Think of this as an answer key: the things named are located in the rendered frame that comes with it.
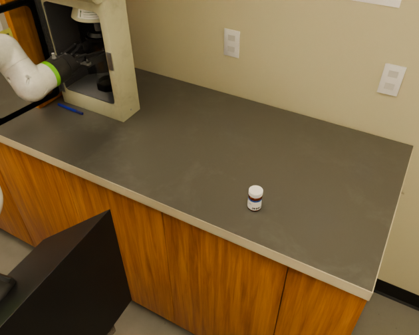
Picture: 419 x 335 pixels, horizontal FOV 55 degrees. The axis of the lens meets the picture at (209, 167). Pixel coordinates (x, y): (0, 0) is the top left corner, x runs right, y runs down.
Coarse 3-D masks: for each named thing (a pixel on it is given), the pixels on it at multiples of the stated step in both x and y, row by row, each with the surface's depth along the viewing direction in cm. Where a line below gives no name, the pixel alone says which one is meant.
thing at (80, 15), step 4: (72, 8) 145; (76, 8) 142; (72, 12) 144; (76, 12) 142; (80, 12) 141; (84, 12) 141; (88, 12) 141; (92, 12) 141; (72, 16) 144; (76, 16) 143; (80, 16) 142; (84, 16) 141; (88, 16) 141; (92, 16) 141; (96, 16) 141; (76, 20) 143; (80, 20) 142; (84, 20) 142; (88, 20) 141; (92, 20) 141; (96, 20) 142
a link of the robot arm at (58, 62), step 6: (54, 54) 137; (48, 60) 136; (54, 60) 137; (60, 60) 138; (60, 66) 137; (66, 66) 139; (60, 72) 137; (66, 72) 139; (66, 78) 140; (60, 84) 140
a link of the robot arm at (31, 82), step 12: (24, 60) 128; (12, 72) 127; (24, 72) 128; (36, 72) 130; (48, 72) 133; (12, 84) 129; (24, 84) 128; (36, 84) 129; (48, 84) 133; (24, 96) 130; (36, 96) 131
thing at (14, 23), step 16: (16, 0) 138; (0, 16) 136; (16, 16) 140; (32, 16) 145; (0, 32) 138; (16, 32) 142; (32, 32) 147; (32, 48) 150; (0, 80) 145; (0, 96) 147; (16, 96) 152; (0, 112) 149
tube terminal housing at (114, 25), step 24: (48, 0) 142; (72, 0) 136; (120, 0) 137; (48, 24) 150; (120, 24) 141; (120, 48) 145; (120, 72) 150; (72, 96) 168; (120, 96) 154; (120, 120) 162
